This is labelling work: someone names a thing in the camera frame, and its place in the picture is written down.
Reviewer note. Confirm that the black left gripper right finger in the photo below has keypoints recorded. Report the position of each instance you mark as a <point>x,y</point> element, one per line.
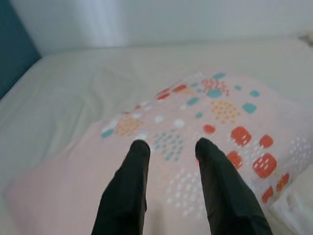
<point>225,191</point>

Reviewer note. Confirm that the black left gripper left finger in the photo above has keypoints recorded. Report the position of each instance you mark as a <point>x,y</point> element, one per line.
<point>127,191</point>

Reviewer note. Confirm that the pink patterned pillow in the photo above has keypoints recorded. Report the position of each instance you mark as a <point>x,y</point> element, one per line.
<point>73,191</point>

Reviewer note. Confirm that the bed with white sheet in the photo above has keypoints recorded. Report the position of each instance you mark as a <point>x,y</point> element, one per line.
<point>61,98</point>

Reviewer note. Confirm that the teal padded headboard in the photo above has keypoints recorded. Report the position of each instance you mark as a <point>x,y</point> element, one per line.
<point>12,49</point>

